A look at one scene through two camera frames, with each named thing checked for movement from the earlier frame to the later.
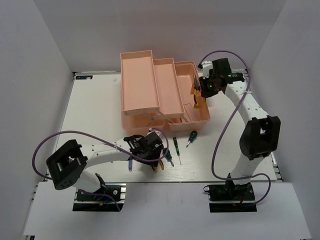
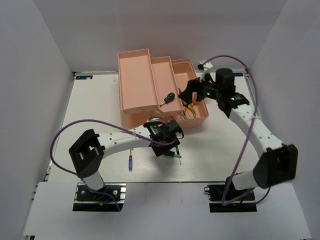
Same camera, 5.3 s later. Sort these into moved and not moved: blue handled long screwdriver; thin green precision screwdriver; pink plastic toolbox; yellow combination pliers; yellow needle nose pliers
Moved: yellow combination pliers; yellow needle nose pliers
Not moved: pink plastic toolbox; blue handled long screwdriver; thin green precision screwdriver
